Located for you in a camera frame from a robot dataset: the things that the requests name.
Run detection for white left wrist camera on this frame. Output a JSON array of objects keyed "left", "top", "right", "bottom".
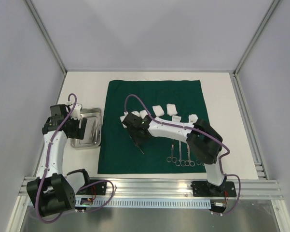
[{"left": 67, "top": 101, "right": 83, "bottom": 120}]

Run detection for aluminium front rail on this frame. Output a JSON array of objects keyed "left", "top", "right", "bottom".
[{"left": 18, "top": 175, "right": 284, "bottom": 200}]

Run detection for clear suture packet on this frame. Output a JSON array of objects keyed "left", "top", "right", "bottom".
[
  {"left": 172, "top": 115, "right": 181, "bottom": 122},
  {"left": 188, "top": 114, "right": 198, "bottom": 123}
]

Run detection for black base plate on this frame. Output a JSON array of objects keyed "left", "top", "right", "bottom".
[
  {"left": 191, "top": 181, "right": 237, "bottom": 197},
  {"left": 77, "top": 181, "right": 107, "bottom": 196}
]

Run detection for clear suture packet right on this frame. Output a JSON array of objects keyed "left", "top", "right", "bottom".
[{"left": 188, "top": 114, "right": 198, "bottom": 123}]

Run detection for dark green surgical drape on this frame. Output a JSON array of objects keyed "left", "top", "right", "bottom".
[{"left": 98, "top": 80, "right": 209, "bottom": 174}]

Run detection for right aluminium frame post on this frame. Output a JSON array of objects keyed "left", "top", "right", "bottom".
[{"left": 233, "top": 0, "right": 282, "bottom": 77}]

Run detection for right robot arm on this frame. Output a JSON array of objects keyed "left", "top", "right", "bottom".
[{"left": 121, "top": 113, "right": 227, "bottom": 196}]

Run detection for white gauze pad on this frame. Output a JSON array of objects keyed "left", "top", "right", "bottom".
[
  {"left": 139, "top": 110, "right": 148, "bottom": 118},
  {"left": 166, "top": 103, "right": 178, "bottom": 116},
  {"left": 120, "top": 116, "right": 127, "bottom": 128},
  {"left": 152, "top": 105, "right": 165, "bottom": 117}
]

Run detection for slotted white cable duct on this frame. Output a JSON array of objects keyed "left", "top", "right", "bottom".
[{"left": 76, "top": 197, "right": 211, "bottom": 209}]

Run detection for white gauze pad far left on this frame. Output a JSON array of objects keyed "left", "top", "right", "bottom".
[{"left": 120, "top": 116, "right": 127, "bottom": 128}]

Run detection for steel scissors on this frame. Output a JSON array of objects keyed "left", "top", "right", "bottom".
[
  {"left": 175, "top": 141, "right": 185, "bottom": 167},
  {"left": 195, "top": 159, "right": 204, "bottom": 166},
  {"left": 185, "top": 145, "right": 195, "bottom": 167}
]

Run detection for aluminium frame post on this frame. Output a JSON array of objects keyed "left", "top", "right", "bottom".
[
  {"left": 24, "top": 0, "right": 67, "bottom": 76},
  {"left": 233, "top": 0, "right": 282, "bottom": 77}
]

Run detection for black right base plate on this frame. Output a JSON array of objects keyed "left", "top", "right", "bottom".
[{"left": 191, "top": 181, "right": 237, "bottom": 197}]

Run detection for left aluminium frame post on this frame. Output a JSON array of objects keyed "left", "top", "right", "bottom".
[{"left": 24, "top": 0, "right": 67, "bottom": 76}]

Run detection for clear suture packet left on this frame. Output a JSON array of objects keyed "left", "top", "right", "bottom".
[{"left": 172, "top": 115, "right": 181, "bottom": 122}]

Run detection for stainless steel instrument tray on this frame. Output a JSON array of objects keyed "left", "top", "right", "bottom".
[{"left": 70, "top": 107, "right": 102, "bottom": 149}]

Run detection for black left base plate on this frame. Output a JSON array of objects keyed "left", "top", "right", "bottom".
[{"left": 77, "top": 181, "right": 107, "bottom": 196}]

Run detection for steel tweezers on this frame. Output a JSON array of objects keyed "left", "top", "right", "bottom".
[
  {"left": 130, "top": 137, "right": 144, "bottom": 155},
  {"left": 94, "top": 120, "right": 100, "bottom": 144},
  {"left": 90, "top": 119, "right": 97, "bottom": 143}
]

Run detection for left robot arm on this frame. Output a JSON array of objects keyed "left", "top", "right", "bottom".
[{"left": 26, "top": 102, "right": 92, "bottom": 221}]

